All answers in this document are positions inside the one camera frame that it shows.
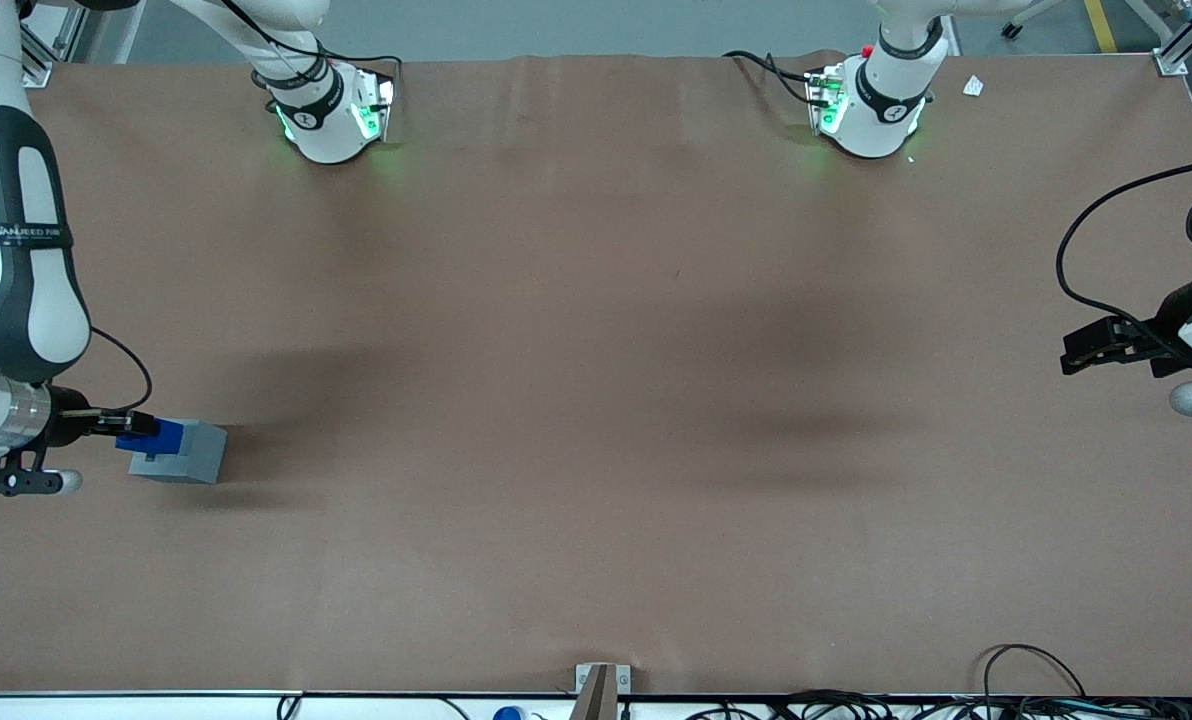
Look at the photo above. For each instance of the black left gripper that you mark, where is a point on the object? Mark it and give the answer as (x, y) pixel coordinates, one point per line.
(1169, 318)

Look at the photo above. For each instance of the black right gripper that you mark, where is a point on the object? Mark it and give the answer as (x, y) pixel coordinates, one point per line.
(66, 424)

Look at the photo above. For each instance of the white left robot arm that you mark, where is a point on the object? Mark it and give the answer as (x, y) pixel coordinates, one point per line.
(876, 125)

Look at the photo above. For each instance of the brown paper table cover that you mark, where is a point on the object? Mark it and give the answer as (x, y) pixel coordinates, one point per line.
(596, 400)

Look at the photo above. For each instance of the gray square base block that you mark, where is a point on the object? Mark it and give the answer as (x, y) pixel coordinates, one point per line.
(204, 455)

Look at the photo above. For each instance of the white paper scrap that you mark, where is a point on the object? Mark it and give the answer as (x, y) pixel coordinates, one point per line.
(973, 86)

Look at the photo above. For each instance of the blue round cap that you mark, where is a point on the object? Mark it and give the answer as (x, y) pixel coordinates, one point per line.
(507, 714)

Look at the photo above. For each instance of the blue plastic part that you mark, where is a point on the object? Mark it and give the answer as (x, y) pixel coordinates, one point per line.
(164, 440)

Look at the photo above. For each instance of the gray camera mount bracket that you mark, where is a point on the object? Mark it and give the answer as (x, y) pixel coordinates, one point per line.
(601, 685)

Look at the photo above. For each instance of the white chair leg with caster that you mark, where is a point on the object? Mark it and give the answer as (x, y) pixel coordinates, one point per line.
(1026, 18)

